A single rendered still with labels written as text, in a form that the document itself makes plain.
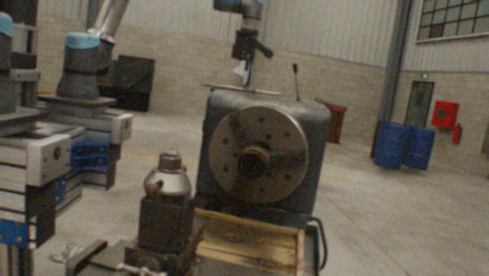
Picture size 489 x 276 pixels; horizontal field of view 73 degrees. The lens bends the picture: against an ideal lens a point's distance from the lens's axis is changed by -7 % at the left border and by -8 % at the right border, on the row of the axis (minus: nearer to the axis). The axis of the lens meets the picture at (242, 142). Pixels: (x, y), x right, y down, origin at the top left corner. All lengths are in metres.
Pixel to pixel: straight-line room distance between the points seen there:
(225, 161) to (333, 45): 11.02
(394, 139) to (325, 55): 5.24
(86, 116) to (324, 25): 11.05
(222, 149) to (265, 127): 0.16
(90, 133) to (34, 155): 0.51
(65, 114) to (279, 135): 0.75
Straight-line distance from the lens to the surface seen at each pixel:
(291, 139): 1.09
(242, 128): 1.07
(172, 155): 0.56
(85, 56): 1.33
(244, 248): 0.94
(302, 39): 11.73
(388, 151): 7.51
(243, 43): 1.42
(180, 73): 11.13
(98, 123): 1.29
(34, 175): 0.84
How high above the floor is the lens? 1.31
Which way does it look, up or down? 10 degrees down
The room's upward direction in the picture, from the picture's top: 9 degrees clockwise
